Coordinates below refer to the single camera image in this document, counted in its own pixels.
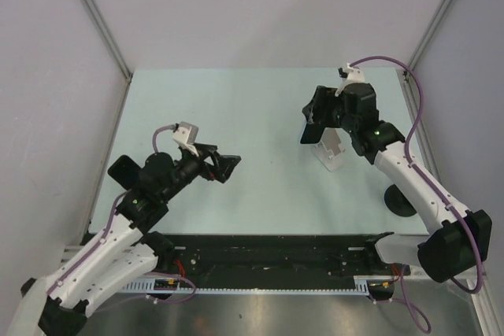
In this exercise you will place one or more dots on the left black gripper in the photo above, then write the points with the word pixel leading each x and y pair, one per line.
pixel 222 168

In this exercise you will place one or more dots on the aluminium frame post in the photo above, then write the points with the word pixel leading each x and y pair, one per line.
pixel 105 34
pixel 440 14

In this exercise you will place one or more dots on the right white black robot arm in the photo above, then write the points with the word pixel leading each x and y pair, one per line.
pixel 458 238

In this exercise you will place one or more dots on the white phone stand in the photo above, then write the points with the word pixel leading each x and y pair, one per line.
pixel 329 150

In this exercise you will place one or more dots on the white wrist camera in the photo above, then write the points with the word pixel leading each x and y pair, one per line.
pixel 349 75
pixel 184 136

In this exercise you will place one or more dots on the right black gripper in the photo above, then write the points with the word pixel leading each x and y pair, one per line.
pixel 324 97

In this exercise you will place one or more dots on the white slotted cable duct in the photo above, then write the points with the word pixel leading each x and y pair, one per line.
pixel 163 286

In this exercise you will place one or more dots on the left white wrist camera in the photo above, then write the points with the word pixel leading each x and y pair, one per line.
pixel 184 136

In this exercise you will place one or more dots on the left aluminium frame post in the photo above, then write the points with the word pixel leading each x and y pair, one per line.
pixel 105 34

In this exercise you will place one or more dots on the right aluminium frame post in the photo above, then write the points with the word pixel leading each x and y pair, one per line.
pixel 440 14

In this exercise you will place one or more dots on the black flat phone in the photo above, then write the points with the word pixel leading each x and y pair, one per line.
pixel 125 172

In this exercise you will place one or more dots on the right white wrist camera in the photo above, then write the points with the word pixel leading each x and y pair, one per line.
pixel 349 75

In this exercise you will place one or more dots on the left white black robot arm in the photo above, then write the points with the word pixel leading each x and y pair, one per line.
pixel 125 248

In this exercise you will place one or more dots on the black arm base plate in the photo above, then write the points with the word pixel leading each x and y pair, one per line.
pixel 274 262

